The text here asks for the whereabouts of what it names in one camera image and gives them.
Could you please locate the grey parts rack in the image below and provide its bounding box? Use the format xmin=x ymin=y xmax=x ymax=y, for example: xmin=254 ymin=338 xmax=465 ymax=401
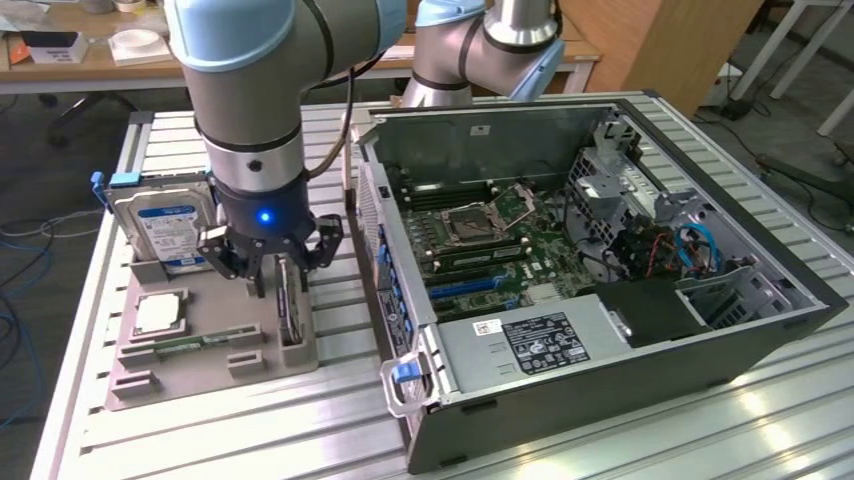
xmin=102 ymin=199 xmax=320 ymax=412

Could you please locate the grey power supply unit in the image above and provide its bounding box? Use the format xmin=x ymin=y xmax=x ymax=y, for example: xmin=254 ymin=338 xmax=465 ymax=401
xmin=432 ymin=294 xmax=632 ymax=394

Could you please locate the green Dell motherboard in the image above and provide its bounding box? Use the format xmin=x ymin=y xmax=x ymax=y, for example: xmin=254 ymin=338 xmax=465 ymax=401
xmin=385 ymin=169 xmax=601 ymax=321

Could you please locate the black chair leg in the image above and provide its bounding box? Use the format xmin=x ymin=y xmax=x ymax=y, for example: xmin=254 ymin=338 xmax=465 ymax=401
xmin=756 ymin=154 xmax=854 ymax=201

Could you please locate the black open PC case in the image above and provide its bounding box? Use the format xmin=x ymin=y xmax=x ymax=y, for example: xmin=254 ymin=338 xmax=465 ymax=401
xmin=339 ymin=97 xmax=850 ymax=476

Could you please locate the grey metal disk bay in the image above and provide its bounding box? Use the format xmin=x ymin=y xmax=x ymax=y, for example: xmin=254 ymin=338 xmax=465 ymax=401
xmin=676 ymin=264 xmax=802 ymax=331

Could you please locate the black topped white box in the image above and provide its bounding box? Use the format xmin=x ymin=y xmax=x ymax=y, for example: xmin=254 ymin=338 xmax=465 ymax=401
xmin=17 ymin=30 xmax=90 ymax=65

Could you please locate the wooden desk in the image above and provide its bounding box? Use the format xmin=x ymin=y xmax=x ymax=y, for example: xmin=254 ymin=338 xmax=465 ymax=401
xmin=0 ymin=0 xmax=605 ymax=109

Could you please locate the blue expansion slot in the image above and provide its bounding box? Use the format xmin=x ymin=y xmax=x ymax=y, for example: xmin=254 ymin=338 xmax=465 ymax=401
xmin=425 ymin=274 xmax=508 ymax=301

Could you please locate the blue wire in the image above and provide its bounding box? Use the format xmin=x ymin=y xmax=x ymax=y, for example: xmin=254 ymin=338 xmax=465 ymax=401
xmin=672 ymin=224 xmax=726 ymax=276

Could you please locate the black office chair base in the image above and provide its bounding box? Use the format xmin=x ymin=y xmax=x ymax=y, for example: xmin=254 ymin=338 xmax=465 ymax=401
xmin=38 ymin=87 xmax=194 ymax=149

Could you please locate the wooden cabinet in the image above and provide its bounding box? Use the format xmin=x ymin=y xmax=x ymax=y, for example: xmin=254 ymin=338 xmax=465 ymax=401
xmin=585 ymin=0 xmax=766 ymax=116

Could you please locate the silver CPU chip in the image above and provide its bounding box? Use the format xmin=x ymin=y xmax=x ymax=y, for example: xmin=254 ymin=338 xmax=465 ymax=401
xmin=132 ymin=294 xmax=185 ymax=334

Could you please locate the CPU socket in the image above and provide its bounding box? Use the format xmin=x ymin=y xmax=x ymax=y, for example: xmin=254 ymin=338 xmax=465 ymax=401
xmin=443 ymin=204 xmax=508 ymax=246

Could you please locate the green RAM stick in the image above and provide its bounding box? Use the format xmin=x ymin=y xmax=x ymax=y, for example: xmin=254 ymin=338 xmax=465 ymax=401
xmin=150 ymin=332 xmax=234 ymax=354

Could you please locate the silver socket cover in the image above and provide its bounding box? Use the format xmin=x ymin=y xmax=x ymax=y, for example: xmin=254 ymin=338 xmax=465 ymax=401
xmin=492 ymin=182 xmax=541 ymax=229

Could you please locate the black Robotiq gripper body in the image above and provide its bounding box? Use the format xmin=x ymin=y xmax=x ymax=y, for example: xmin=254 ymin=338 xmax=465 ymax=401
xmin=210 ymin=174 xmax=319 ymax=257

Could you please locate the black plastic air shroud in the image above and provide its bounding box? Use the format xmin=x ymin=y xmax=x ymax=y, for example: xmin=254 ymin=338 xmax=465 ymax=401
xmin=592 ymin=277 xmax=712 ymax=349

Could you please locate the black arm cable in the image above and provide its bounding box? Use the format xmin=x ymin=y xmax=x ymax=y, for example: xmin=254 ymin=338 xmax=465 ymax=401
xmin=303 ymin=44 xmax=401 ymax=181

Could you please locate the grey metal drive cage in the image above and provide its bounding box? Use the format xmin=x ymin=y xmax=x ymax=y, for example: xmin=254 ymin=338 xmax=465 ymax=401
xmin=565 ymin=147 xmax=668 ymax=251

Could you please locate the Nvidia graphics card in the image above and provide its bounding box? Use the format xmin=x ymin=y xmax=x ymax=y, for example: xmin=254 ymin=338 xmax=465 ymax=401
xmin=272 ymin=252 xmax=305 ymax=349

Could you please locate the blue floor cable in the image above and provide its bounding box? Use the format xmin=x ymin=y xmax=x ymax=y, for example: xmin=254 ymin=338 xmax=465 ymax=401
xmin=0 ymin=239 xmax=54 ymax=431

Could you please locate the white square holder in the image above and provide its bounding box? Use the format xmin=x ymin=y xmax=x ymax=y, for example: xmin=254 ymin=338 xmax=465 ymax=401
xmin=105 ymin=28 xmax=176 ymax=68

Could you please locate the hard disk with blue caddy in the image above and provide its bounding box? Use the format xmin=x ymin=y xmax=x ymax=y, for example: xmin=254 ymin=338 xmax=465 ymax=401
xmin=89 ymin=167 xmax=225 ymax=274

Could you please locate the black installed RAM stick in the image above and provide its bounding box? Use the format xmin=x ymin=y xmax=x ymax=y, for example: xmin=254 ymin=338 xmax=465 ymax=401
xmin=432 ymin=242 xmax=528 ymax=269

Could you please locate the white table frame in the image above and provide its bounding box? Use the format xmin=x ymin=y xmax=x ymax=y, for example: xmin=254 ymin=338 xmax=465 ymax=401
xmin=730 ymin=0 xmax=854 ymax=136

